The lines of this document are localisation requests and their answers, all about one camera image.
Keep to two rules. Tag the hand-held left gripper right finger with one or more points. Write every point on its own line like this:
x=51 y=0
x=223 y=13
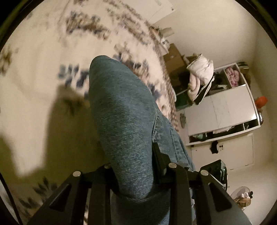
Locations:
x=179 y=188

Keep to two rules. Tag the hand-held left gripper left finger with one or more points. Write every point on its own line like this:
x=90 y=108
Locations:
x=99 y=186

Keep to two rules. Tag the blue denim pants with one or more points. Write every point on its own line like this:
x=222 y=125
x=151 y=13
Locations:
x=127 y=129

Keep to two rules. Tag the black cloth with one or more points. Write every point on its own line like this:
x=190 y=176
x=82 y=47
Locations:
x=213 y=147

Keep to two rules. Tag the white low cabinet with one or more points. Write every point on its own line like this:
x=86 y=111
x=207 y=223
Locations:
x=233 y=151

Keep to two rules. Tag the white fan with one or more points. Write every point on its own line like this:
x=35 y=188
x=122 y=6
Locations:
x=242 y=198

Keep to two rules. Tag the grey shoes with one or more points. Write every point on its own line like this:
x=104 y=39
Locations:
x=183 y=120

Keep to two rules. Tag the white wardrobe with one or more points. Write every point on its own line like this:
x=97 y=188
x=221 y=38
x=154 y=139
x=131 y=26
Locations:
x=220 y=110

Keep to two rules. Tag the orange object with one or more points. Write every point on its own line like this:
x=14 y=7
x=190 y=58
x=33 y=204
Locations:
x=261 y=101

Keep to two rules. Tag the pink garment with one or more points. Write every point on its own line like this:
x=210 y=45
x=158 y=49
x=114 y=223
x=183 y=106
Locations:
x=194 y=86

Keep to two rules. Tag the pink floral bedding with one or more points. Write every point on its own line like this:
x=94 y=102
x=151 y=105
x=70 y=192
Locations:
x=232 y=75

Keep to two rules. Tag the cardboard box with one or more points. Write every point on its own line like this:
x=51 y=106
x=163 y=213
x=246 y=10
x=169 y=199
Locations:
x=174 y=59

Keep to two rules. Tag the floral printed blanket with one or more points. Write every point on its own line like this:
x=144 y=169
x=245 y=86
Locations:
x=54 y=54

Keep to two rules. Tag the cylindrical table lamp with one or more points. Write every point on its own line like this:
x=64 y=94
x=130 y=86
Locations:
x=167 y=32

